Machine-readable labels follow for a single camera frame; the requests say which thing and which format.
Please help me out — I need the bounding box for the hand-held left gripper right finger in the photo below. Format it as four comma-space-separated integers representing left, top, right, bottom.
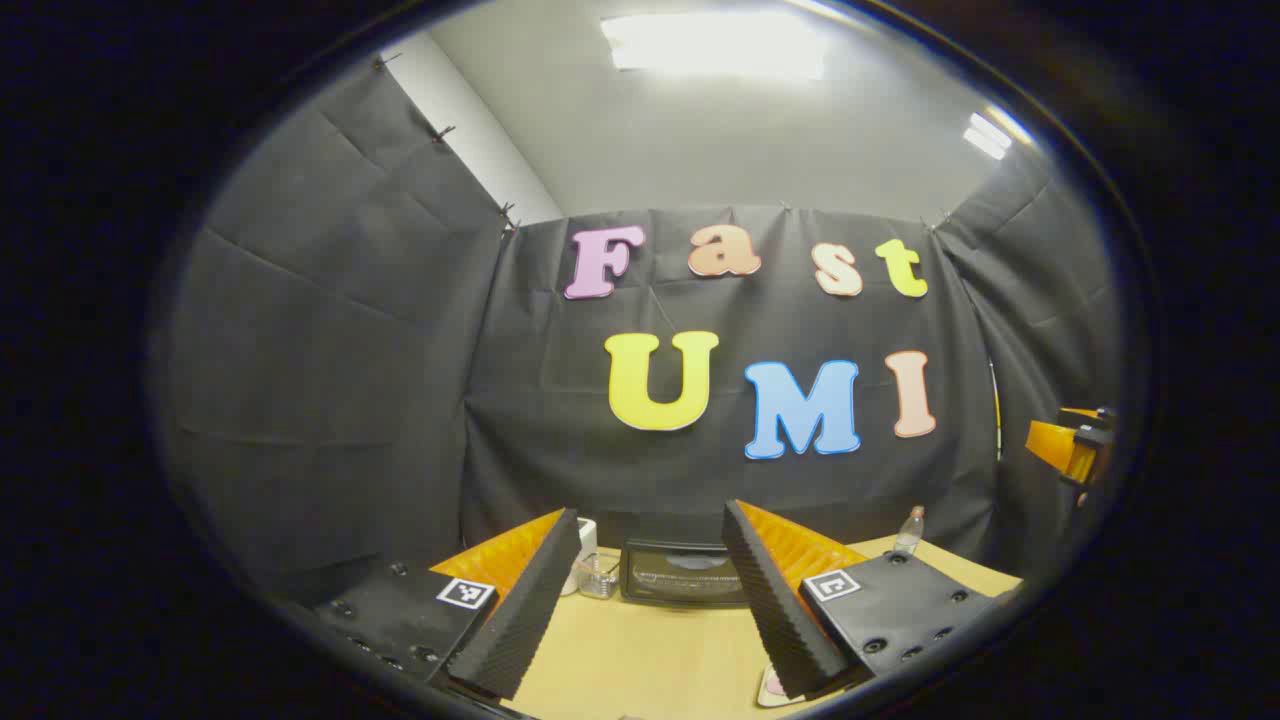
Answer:
722, 499, 1024, 701

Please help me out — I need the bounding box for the small ceiling light panel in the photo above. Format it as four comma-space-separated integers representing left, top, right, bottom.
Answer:
962, 108, 1031, 161

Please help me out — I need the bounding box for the plate of pink food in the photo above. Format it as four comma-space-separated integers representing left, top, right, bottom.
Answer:
757, 664, 803, 709

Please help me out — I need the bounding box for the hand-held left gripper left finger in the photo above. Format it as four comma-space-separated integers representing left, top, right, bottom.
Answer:
308, 507, 583, 701

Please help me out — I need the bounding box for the white toaster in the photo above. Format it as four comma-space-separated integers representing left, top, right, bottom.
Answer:
560, 517, 599, 597

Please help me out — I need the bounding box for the large ceiling light panel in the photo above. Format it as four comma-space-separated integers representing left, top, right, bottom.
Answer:
600, 12, 831, 81

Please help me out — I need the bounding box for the wire basket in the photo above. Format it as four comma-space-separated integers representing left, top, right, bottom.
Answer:
578, 553, 623, 600

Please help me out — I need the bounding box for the black backdrop cloth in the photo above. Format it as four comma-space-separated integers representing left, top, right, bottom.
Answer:
165, 60, 1126, 611

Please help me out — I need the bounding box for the black electric oven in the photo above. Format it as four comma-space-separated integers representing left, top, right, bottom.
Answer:
618, 538, 753, 608

